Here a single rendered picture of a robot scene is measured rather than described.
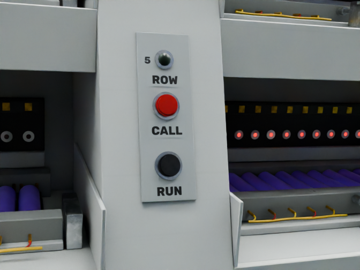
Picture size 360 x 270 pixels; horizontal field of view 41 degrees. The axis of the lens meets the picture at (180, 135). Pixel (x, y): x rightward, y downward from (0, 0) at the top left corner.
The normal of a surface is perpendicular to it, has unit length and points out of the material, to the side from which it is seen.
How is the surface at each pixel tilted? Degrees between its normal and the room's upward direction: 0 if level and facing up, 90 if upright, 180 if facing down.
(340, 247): 19
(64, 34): 109
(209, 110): 90
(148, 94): 90
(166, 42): 90
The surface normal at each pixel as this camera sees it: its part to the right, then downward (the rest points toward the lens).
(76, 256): 0.06, -0.98
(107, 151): 0.30, -0.12
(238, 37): 0.30, 0.22
